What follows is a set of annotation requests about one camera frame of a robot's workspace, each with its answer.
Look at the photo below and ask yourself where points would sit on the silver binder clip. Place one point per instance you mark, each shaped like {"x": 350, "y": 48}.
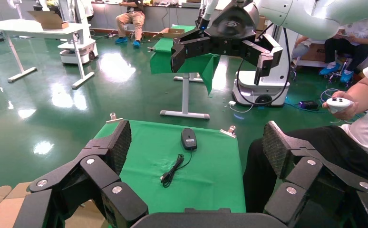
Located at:
{"x": 229, "y": 131}
{"x": 113, "y": 119}

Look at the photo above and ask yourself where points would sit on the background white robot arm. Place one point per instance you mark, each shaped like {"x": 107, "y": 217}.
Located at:
{"x": 207, "y": 12}

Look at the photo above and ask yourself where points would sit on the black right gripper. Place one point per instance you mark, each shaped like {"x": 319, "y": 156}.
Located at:
{"x": 231, "y": 22}

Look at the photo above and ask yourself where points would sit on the white neighbour table frame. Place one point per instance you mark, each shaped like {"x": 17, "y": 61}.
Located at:
{"x": 185, "y": 94}

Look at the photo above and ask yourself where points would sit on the seated person dark trousers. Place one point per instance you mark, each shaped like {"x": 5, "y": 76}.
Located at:
{"x": 354, "y": 47}

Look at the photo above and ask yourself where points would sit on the seated person grey trousers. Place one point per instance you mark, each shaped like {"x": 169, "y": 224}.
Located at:
{"x": 300, "y": 48}

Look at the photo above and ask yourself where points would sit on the white robot base with column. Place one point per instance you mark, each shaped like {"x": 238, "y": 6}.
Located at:
{"x": 250, "y": 91}

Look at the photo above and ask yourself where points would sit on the small flat cardboard box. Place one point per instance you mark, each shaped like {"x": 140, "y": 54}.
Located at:
{"x": 171, "y": 32}

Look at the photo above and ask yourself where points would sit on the white handheld controller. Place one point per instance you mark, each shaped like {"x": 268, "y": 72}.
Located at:
{"x": 338, "y": 104}

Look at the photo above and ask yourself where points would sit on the green cloth on neighbour table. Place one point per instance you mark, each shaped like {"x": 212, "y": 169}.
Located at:
{"x": 162, "y": 59}

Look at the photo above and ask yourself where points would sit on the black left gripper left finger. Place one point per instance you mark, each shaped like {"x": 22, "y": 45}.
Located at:
{"x": 92, "y": 171}

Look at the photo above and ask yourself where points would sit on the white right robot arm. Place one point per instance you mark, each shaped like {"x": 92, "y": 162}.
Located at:
{"x": 313, "y": 19}

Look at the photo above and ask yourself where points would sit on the black power adapter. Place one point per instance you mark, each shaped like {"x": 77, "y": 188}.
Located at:
{"x": 308, "y": 105}

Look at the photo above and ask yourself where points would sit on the operator hand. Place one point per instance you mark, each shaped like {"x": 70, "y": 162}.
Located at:
{"x": 351, "y": 111}

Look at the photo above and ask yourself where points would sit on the open brown cardboard carton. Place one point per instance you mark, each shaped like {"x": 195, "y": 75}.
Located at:
{"x": 50, "y": 19}

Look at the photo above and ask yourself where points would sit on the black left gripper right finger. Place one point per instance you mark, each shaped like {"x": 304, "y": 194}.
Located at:
{"x": 303, "y": 173}

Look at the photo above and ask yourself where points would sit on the white desk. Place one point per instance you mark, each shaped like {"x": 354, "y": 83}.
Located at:
{"x": 29, "y": 26}

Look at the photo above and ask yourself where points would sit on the operator bare forearm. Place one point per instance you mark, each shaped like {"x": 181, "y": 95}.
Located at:
{"x": 360, "y": 94}

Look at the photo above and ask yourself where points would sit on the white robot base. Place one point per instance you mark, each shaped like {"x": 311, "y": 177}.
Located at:
{"x": 77, "y": 50}

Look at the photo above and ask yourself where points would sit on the wheeled stool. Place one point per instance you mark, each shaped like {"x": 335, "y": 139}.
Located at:
{"x": 341, "y": 67}

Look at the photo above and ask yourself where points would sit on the seated person tan trousers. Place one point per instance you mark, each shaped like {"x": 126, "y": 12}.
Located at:
{"x": 133, "y": 19}

